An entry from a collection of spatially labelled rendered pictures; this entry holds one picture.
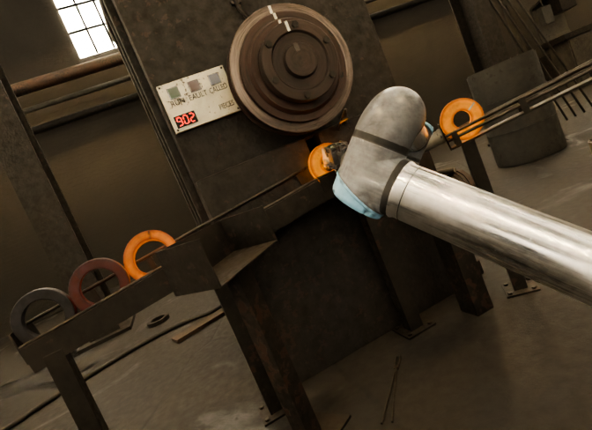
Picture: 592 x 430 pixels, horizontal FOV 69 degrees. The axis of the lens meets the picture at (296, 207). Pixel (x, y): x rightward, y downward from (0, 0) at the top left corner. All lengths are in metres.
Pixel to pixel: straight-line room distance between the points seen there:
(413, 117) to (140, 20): 1.19
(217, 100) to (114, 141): 6.09
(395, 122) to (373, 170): 0.10
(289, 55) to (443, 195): 0.91
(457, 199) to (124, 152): 7.12
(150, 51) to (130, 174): 5.97
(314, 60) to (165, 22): 0.58
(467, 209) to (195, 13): 1.33
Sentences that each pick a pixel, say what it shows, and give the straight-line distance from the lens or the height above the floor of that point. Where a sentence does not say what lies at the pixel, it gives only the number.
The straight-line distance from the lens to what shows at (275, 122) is 1.57.
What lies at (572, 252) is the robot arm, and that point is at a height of 0.52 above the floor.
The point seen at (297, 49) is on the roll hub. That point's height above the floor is 1.15.
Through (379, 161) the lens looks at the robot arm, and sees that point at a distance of 0.82.
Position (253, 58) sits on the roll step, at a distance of 1.57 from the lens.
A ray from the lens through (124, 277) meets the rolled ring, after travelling 1.54.
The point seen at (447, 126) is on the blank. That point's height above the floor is 0.70.
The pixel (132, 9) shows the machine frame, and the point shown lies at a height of 1.53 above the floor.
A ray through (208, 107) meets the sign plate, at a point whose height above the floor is 1.11.
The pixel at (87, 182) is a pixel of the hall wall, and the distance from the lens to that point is 7.69.
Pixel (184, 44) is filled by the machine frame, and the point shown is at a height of 1.36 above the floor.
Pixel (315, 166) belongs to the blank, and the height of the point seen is 0.75.
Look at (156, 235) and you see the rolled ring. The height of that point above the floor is 0.75.
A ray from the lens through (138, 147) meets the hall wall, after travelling 7.67.
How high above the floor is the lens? 0.81
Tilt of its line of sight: 6 degrees down
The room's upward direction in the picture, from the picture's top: 23 degrees counter-clockwise
